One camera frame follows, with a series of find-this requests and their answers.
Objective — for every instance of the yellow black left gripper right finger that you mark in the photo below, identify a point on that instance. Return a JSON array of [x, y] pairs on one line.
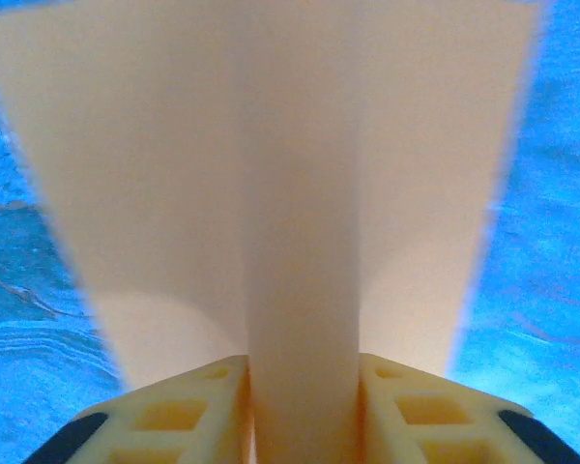
[[430, 420]]

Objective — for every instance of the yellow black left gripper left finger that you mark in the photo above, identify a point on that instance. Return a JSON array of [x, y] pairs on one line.
[[174, 425]]

